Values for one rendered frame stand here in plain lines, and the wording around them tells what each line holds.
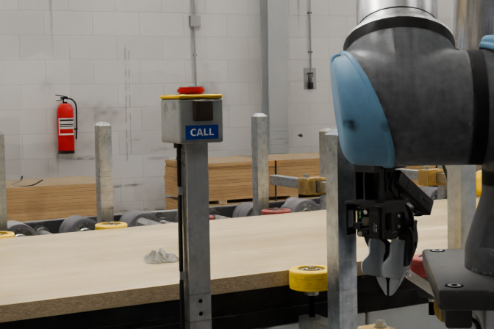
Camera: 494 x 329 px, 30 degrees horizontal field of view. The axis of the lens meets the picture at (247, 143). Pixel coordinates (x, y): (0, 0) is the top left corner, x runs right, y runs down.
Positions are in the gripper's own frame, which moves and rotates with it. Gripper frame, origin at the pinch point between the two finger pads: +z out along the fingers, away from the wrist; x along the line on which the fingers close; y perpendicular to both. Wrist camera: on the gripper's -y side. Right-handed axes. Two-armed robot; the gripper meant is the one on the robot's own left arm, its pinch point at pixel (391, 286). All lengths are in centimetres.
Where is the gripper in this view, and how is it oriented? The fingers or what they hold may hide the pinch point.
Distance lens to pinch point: 146.9
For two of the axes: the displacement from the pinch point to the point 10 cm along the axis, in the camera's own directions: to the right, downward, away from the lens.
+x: 7.4, 0.2, -6.7
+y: -6.7, 0.5, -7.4
